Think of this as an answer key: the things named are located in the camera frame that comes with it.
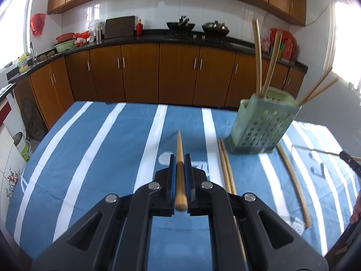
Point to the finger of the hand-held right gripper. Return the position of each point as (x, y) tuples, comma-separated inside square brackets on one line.
[(352, 163)]

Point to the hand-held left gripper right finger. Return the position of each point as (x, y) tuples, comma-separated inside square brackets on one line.
[(188, 183)]

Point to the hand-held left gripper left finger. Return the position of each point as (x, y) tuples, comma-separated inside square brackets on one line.
[(172, 183)]

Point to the green perforated chopstick holder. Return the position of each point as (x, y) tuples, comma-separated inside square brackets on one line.
[(259, 129)]

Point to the person's right hand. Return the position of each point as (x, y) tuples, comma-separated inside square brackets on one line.
[(356, 211)]

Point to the blue white striped tablecloth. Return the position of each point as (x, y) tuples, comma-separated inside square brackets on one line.
[(98, 175)]

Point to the wooden base cabinets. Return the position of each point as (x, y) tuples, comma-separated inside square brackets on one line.
[(141, 73)]

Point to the red oil bottle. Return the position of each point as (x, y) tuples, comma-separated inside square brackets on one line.
[(287, 50)]

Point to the black kitchen countertop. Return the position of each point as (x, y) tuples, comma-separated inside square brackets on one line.
[(152, 39)]

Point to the gas stove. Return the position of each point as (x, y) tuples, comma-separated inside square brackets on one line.
[(197, 36)]

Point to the pink seasoning jar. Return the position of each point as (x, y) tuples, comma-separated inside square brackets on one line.
[(265, 44)]

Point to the white paint bucket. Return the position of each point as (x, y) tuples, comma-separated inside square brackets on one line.
[(24, 148)]

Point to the dark round rack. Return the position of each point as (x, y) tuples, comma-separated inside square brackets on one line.
[(33, 118)]

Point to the lidded wok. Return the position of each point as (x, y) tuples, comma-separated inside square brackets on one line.
[(215, 28)]

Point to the black wok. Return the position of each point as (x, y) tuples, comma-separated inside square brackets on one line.
[(180, 26)]

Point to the red glass bottle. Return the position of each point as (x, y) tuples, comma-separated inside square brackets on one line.
[(139, 28)]

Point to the dark wooden cutting board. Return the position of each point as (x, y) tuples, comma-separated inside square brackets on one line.
[(120, 27)]

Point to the steel cup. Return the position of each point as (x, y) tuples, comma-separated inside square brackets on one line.
[(98, 35)]

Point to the red and white plastic bag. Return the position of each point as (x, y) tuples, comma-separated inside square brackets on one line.
[(83, 38)]

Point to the green plastic basin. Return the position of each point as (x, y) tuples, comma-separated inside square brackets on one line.
[(64, 46)]

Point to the red plastic basin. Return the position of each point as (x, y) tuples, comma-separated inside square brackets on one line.
[(65, 37)]

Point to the yellow detergent bottle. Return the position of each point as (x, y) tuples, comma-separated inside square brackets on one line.
[(23, 64)]

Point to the sink faucet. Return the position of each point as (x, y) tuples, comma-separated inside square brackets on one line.
[(32, 50)]

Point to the window beside sink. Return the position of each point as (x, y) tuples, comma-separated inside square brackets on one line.
[(14, 19)]

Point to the red plastic bag on wall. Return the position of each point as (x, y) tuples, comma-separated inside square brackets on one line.
[(38, 24)]

